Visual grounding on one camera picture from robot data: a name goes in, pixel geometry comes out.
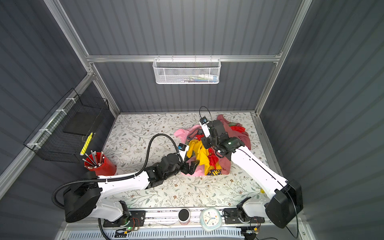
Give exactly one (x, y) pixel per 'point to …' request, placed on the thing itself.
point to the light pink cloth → (183, 133)
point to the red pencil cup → (97, 162)
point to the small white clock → (210, 219)
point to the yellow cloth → (196, 145)
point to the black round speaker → (184, 216)
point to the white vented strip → (212, 234)
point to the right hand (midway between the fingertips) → (207, 135)
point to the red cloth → (211, 156)
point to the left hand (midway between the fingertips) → (193, 158)
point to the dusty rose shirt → (225, 164)
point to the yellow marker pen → (84, 147)
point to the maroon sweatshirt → (243, 135)
